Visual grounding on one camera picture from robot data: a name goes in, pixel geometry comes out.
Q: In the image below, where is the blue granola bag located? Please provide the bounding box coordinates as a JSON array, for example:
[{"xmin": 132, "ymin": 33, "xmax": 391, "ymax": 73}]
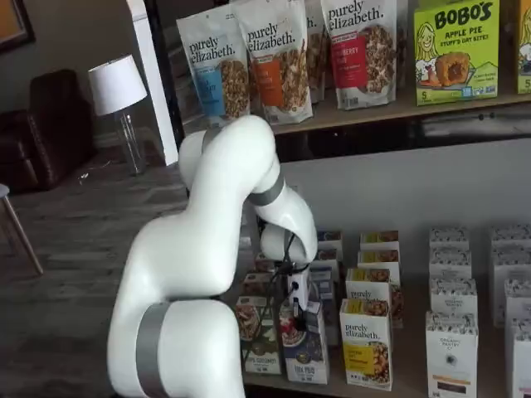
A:
[{"xmin": 175, "ymin": 16, "xmax": 252, "ymax": 128}]

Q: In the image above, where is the yellow Bobo's oat bites box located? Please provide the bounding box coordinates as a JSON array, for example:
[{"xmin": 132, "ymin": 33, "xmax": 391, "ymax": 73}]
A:
[{"xmin": 515, "ymin": 0, "xmax": 531, "ymax": 96}]

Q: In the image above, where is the white shade table lamp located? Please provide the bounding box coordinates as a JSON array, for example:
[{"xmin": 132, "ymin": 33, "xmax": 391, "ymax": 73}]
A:
[{"xmin": 87, "ymin": 54, "xmax": 149, "ymax": 176}]

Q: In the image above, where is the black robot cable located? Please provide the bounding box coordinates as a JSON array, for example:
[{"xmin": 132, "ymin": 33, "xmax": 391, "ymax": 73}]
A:
[{"xmin": 240, "ymin": 232, "xmax": 301, "ymax": 364}]

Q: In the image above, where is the dark framed picture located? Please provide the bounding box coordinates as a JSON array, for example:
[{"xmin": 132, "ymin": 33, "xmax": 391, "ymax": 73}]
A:
[{"xmin": 0, "ymin": 0, "xmax": 37, "ymax": 54}]

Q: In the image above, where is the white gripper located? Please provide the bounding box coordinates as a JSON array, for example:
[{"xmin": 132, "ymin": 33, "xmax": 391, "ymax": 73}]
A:
[{"xmin": 286, "ymin": 269, "xmax": 312, "ymax": 331}]

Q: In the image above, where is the green Bobo's apple pie box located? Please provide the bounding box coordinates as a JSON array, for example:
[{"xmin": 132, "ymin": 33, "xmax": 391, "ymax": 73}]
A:
[{"xmin": 413, "ymin": 0, "xmax": 501, "ymax": 107}]

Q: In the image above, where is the black metal shelf rack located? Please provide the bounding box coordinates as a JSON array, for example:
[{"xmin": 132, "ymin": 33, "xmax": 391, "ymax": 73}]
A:
[{"xmin": 143, "ymin": 0, "xmax": 531, "ymax": 398}]

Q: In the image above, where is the blue and white oatmeal box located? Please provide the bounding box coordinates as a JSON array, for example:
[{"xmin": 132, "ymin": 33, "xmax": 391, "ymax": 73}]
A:
[
  {"xmin": 309, "ymin": 269, "xmax": 342, "ymax": 347},
  {"xmin": 315, "ymin": 248, "xmax": 343, "ymax": 274},
  {"xmin": 316, "ymin": 229, "xmax": 345, "ymax": 252},
  {"xmin": 278, "ymin": 298, "xmax": 331, "ymax": 385}
]

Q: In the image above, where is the stool with wooden leg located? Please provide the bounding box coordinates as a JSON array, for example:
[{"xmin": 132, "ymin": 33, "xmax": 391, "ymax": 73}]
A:
[{"xmin": 0, "ymin": 183, "xmax": 45, "ymax": 277}]

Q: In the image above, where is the brown leather armchair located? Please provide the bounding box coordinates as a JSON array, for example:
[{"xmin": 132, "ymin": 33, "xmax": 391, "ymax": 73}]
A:
[{"xmin": 0, "ymin": 69, "xmax": 100, "ymax": 195}]

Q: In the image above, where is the white organic pantry box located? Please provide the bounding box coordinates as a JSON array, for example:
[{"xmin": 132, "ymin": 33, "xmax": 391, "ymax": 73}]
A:
[
  {"xmin": 509, "ymin": 318, "xmax": 531, "ymax": 398},
  {"xmin": 503, "ymin": 278, "xmax": 531, "ymax": 329},
  {"xmin": 424, "ymin": 310, "xmax": 480, "ymax": 398},
  {"xmin": 490, "ymin": 225, "xmax": 531, "ymax": 255},
  {"xmin": 428, "ymin": 226, "xmax": 471, "ymax": 254},
  {"xmin": 428, "ymin": 276, "xmax": 479, "ymax": 317},
  {"xmin": 490, "ymin": 248, "xmax": 531, "ymax": 329},
  {"xmin": 428, "ymin": 249, "xmax": 474, "ymax": 281}
]

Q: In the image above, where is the red granola bag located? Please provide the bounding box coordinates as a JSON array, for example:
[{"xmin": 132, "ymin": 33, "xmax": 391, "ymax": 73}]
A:
[{"xmin": 320, "ymin": 0, "xmax": 400, "ymax": 111}]

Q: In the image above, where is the yellow and white granola box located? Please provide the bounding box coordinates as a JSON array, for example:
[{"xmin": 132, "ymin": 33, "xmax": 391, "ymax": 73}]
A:
[
  {"xmin": 339, "ymin": 298, "xmax": 395, "ymax": 393},
  {"xmin": 344, "ymin": 266, "xmax": 404, "ymax": 329},
  {"xmin": 359, "ymin": 229, "xmax": 401, "ymax": 252},
  {"xmin": 357, "ymin": 248, "xmax": 402, "ymax": 273}
]

